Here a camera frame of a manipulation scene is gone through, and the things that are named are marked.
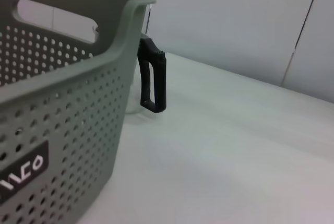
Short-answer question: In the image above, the grey perforated storage basket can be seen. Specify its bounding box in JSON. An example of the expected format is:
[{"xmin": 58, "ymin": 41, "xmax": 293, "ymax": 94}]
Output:
[{"xmin": 0, "ymin": 0, "xmax": 157, "ymax": 224}]

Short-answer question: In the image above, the glass pitcher black handle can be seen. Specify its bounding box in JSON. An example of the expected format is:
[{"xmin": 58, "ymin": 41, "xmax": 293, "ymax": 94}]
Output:
[{"xmin": 92, "ymin": 25, "xmax": 168, "ymax": 115}]

